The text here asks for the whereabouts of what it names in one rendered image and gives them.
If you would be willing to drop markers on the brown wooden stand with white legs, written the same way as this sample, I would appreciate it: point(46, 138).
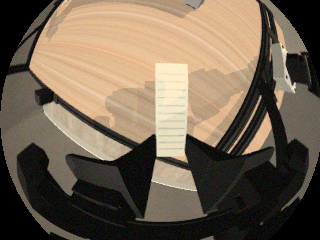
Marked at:
point(194, 3)

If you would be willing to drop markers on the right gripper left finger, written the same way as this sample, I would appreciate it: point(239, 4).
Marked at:
point(130, 174)

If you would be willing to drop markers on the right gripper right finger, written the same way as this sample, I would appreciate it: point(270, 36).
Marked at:
point(216, 172)

